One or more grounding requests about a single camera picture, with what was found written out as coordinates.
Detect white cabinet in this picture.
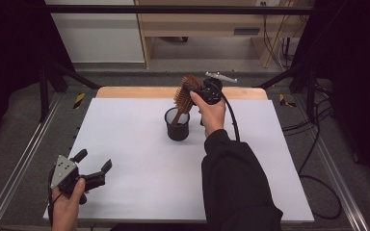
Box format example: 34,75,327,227
43,0,145,64

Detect black floor cables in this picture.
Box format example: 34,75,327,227
281,80,335,177

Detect hanging cables behind desk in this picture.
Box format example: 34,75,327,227
260,0,304,71

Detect left hand-held gripper cable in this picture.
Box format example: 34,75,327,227
46,168,59,227

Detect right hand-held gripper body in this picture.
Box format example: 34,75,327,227
192,70,239,127

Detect black mesh cup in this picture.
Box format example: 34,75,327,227
164,107,191,142

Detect hand-held gripper cable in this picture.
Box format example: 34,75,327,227
46,168,59,227
216,84,343,221

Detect person's right hand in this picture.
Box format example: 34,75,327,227
189,90,227,139

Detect black curtain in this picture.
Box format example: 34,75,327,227
0,0,75,152
290,0,370,196

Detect black metal stand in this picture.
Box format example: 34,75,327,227
252,61,320,122
38,61,103,123

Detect white table cover sheet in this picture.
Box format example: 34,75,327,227
42,97,315,224

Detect yellow black tape strip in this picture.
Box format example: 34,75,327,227
278,92,297,109
72,92,87,110

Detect right hand-held gripper cable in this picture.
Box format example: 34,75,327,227
216,84,343,221

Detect black horizontal frame bar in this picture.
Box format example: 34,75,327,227
42,4,317,15

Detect light wooden desk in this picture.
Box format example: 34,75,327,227
134,0,314,69

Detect aluminium rail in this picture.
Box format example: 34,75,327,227
0,91,63,231
292,94,370,231

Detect person's left hand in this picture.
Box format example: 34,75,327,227
51,178,87,231

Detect wooden paddle hairbrush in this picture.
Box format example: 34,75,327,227
172,74,203,126

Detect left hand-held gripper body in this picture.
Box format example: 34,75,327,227
50,155,107,206

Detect wooden table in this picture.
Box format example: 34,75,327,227
95,86,269,101

